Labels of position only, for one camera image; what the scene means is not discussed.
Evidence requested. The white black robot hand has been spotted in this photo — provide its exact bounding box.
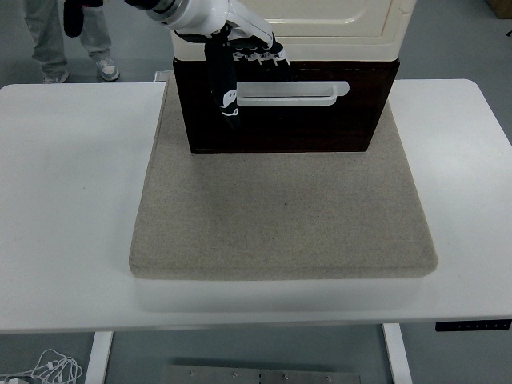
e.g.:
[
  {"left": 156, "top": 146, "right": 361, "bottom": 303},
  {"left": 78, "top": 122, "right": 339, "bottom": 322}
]
[{"left": 167, "top": 0, "right": 296, "bottom": 130}]

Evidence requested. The white drawer handle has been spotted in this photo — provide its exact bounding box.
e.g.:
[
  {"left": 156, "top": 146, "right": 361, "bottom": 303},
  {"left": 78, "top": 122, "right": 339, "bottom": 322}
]
[{"left": 234, "top": 81, "right": 350, "bottom": 108}]

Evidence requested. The dark brown wooden drawer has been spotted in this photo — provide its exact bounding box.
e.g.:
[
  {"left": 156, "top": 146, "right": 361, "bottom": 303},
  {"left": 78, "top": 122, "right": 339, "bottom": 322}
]
[{"left": 183, "top": 66, "right": 395, "bottom": 153}]

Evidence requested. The dark brown wooden drawer housing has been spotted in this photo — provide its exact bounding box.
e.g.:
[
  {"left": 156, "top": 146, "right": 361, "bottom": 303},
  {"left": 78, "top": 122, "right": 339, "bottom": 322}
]
[{"left": 172, "top": 55, "right": 402, "bottom": 154}]

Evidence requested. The cream plastic cabinet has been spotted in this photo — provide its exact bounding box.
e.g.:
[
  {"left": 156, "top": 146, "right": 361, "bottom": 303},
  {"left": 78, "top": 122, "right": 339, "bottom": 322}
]
[{"left": 170, "top": 0, "right": 417, "bottom": 63}]

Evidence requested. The person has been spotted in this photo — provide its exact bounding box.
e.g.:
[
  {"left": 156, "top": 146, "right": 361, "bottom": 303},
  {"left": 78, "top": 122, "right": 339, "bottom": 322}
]
[{"left": 22, "top": 0, "right": 121, "bottom": 85}]

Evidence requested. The beige fabric mat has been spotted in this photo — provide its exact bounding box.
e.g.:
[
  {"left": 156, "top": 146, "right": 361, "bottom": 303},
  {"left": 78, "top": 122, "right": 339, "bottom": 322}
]
[{"left": 127, "top": 71, "right": 439, "bottom": 281}]

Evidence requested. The brown cardboard box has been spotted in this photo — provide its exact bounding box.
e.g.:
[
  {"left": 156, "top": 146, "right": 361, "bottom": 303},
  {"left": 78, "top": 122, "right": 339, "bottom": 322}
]
[{"left": 485, "top": 0, "right": 512, "bottom": 19}]

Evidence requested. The white table leg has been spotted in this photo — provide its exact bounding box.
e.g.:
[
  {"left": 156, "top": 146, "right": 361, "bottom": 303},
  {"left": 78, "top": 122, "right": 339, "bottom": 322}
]
[
  {"left": 82, "top": 330, "right": 115, "bottom": 384},
  {"left": 381, "top": 322, "right": 414, "bottom": 384}
]

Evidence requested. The black table control panel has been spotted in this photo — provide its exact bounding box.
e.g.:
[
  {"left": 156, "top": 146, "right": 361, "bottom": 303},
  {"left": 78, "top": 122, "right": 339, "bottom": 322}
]
[{"left": 434, "top": 319, "right": 512, "bottom": 333}]

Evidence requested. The white cable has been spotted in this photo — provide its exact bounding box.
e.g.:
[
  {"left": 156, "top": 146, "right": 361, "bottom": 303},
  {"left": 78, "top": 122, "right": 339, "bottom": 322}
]
[{"left": 30, "top": 347, "right": 84, "bottom": 384}]

